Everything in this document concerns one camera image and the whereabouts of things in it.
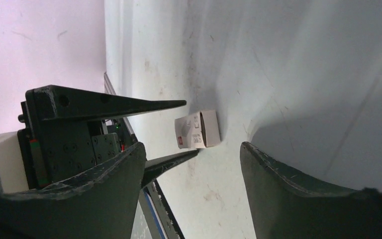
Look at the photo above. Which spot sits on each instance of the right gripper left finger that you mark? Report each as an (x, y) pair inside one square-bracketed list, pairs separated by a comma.
[(99, 203)]

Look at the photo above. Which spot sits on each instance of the staple box sleeve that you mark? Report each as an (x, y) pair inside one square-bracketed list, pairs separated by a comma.
[(198, 130)]

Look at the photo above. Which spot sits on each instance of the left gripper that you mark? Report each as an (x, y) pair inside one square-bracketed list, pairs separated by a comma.
[(74, 147)]

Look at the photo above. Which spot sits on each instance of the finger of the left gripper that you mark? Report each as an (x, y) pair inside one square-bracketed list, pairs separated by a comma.
[(156, 167)]

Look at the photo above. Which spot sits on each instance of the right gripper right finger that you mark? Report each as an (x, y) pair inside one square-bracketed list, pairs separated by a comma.
[(286, 203)]

